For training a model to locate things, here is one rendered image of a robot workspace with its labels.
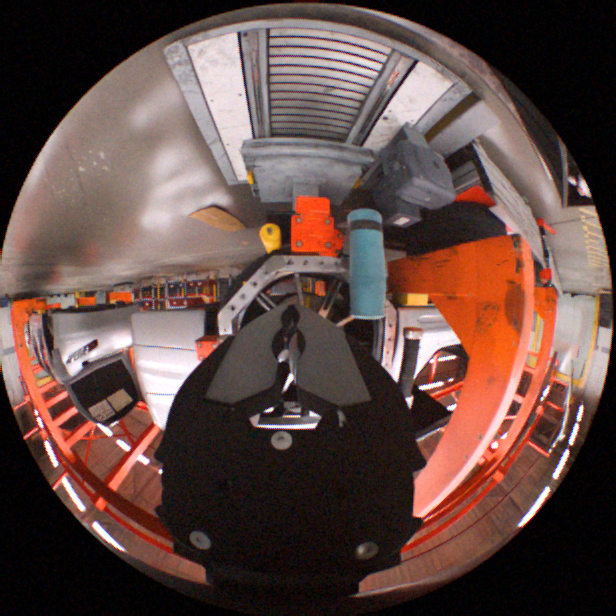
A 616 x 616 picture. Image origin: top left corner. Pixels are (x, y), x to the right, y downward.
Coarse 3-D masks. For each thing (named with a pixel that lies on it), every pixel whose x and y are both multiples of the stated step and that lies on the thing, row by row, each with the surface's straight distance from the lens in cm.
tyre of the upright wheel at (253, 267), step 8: (280, 248) 59; (288, 248) 59; (264, 256) 58; (344, 256) 61; (256, 264) 58; (288, 264) 57; (304, 264) 58; (248, 272) 58; (240, 280) 59; (232, 288) 59; (240, 288) 58; (224, 296) 61; (232, 296) 59; (224, 304) 60; (216, 320) 63; (376, 320) 66; (216, 328) 63
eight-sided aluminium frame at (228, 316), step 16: (272, 256) 49; (288, 256) 49; (304, 256) 50; (320, 256) 50; (256, 272) 49; (272, 272) 49; (336, 272) 56; (256, 288) 49; (240, 304) 50; (224, 320) 52; (384, 320) 59; (384, 336) 59; (384, 352) 61; (288, 416) 63
